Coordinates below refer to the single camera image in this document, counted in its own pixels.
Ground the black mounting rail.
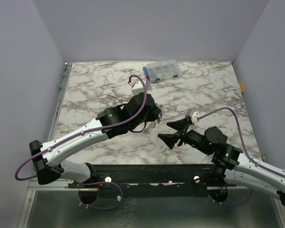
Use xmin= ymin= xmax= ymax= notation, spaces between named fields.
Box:
xmin=61 ymin=163 xmax=238 ymax=198

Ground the blue handled screwdriver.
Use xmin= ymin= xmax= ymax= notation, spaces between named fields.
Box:
xmin=143 ymin=66 xmax=152 ymax=90

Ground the clear plastic organizer box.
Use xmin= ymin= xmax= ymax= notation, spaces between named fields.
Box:
xmin=146 ymin=60 xmax=181 ymax=82

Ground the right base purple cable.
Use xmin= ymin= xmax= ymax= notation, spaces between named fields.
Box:
xmin=211 ymin=187 xmax=255 ymax=207

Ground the metal side rail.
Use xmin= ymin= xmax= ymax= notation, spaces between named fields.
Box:
xmin=47 ymin=62 xmax=73 ymax=141

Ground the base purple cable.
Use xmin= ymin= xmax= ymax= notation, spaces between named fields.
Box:
xmin=211 ymin=187 xmax=255 ymax=207
xmin=78 ymin=181 xmax=124 ymax=210

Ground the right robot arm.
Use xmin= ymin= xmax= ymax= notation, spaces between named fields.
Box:
xmin=158 ymin=118 xmax=285 ymax=206

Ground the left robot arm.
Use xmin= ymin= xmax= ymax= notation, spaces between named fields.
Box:
xmin=29 ymin=93 xmax=161 ymax=188

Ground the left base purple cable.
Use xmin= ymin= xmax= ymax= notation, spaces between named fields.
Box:
xmin=78 ymin=181 xmax=124 ymax=210

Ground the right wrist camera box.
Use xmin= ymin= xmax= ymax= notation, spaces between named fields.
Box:
xmin=185 ymin=109 xmax=200 ymax=125

